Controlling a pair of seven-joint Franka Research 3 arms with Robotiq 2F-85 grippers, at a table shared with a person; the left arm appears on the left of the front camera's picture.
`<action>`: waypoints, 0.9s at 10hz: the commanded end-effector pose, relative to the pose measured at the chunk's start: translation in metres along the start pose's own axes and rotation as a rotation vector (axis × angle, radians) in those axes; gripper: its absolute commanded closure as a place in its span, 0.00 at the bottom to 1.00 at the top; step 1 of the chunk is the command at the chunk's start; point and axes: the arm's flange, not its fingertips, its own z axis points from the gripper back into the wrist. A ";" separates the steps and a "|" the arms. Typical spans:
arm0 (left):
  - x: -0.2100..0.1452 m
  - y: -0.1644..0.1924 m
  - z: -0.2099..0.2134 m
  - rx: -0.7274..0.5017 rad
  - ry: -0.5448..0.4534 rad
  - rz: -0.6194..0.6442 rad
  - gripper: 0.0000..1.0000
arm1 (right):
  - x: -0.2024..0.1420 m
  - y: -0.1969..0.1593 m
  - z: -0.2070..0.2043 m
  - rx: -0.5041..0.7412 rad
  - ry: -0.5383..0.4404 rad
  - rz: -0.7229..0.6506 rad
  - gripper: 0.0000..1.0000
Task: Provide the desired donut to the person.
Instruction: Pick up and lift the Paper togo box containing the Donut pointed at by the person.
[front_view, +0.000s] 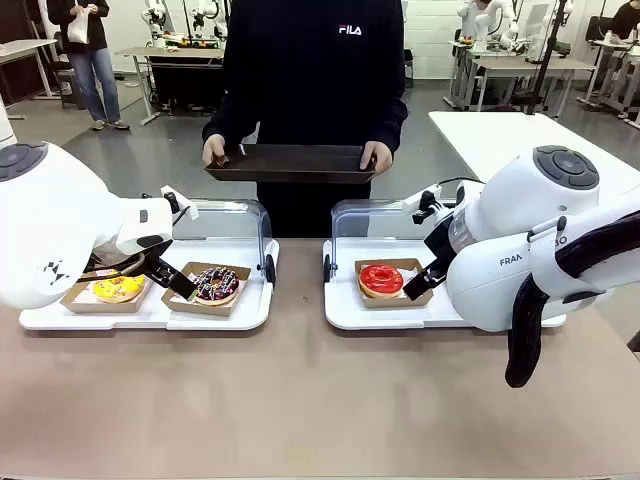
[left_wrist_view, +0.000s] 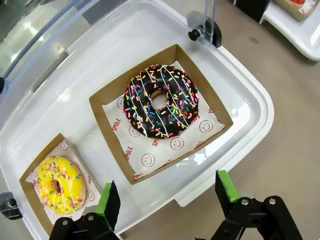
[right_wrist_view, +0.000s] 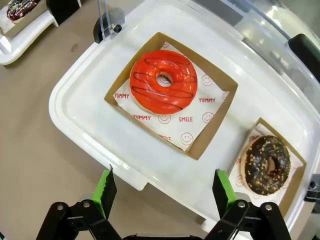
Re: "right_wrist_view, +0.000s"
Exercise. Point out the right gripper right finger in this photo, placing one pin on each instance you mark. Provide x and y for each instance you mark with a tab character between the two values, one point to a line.
222	192

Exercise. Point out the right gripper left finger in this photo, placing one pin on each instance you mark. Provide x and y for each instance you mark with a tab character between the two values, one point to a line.
105	192

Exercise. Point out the cardboard tray of red donut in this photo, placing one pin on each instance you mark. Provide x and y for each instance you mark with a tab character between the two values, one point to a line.
207	130

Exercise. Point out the printed paper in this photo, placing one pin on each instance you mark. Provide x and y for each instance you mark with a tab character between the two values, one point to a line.
190	111
240	182

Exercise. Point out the red glazed donut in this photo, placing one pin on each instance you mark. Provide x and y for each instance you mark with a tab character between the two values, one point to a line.
150	96

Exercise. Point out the printed paper under nut donut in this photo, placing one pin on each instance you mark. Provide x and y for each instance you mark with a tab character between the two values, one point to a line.
240	182

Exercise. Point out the chocolate donut with nut bits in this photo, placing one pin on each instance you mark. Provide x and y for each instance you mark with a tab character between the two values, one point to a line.
257	175

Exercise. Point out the cardboard tray of nut donut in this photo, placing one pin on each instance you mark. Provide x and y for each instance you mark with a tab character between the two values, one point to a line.
293	190

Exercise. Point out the cardboard tray of sprinkle donut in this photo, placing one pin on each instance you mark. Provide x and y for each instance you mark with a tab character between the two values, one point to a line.
25	25

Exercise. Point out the chocolate donut with coloured sprinkles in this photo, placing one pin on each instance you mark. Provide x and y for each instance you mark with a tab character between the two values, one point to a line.
20	10

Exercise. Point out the white display case base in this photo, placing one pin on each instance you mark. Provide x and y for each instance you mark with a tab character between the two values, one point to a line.
87	112
25	42

